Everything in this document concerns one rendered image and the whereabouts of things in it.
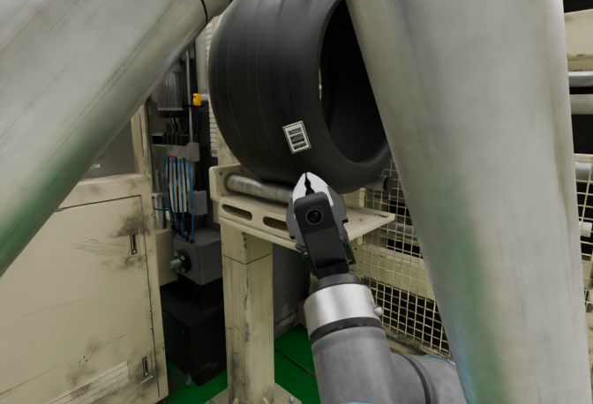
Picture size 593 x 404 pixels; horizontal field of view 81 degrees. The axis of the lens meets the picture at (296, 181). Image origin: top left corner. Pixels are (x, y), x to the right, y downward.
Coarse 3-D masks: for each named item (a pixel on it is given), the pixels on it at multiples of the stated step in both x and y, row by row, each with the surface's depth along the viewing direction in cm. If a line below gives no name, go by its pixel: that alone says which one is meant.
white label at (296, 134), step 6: (288, 126) 67; (294, 126) 67; (300, 126) 67; (288, 132) 68; (294, 132) 68; (300, 132) 68; (288, 138) 68; (294, 138) 68; (300, 138) 68; (306, 138) 69; (294, 144) 69; (300, 144) 69; (306, 144) 69; (294, 150) 70; (300, 150) 70
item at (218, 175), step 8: (216, 168) 95; (224, 168) 97; (232, 168) 99; (240, 168) 101; (216, 176) 95; (224, 176) 97; (248, 176) 104; (256, 176) 106; (216, 184) 96; (224, 184) 97; (216, 192) 96; (224, 192) 98; (232, 192) 100; (240, 192) 102; (216, 200) 97
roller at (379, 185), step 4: (376, 176) 98; (380, 176) 97; (384, 176) 97; (388, 176) 97; (372, 180) 98; (376, 180) 97; (380, 180) 97; (384, 180) 96; (388, 180) 96; (392, 180) 98; (368, 184) 99; (372, 184) 98; (376, 184) 97; (380, 184) 96; (384, 184) 96; (388, 184) 97; (392, 184) 98; (368, 188) 100; (372, 188) 99; (376, 188) 98; (380, 188) 97; (384, 188) 96; (388, 188) 97
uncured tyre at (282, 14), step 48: (240, 0) 73; (288, 0) 64; (336, 0) 68; (240, 48) 69; (288, 48) 63; (336, 48) 110; (240, 96) 71; (288, 96) 65; (336, 96) 116; (240, 144) 78; (288, 144) 69; (336, 144) 114; (384, 144) 94; (336, 192) 84
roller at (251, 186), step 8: (232, 176) 97; (240, 176) 96; (232, 184) 96; (240, 184) 94; (248, 184) 92; (256, 184) 90; (264, 184) 88; (272, 184) 87; (280, 184) 86; (248, 192) 92; (256, 192) 90; (264, 192) 87; (272, 192) 86; (280, 192) 84; (288, 192) 82; (312, 192) 78; (280, 200) 85; (288, 200) 82
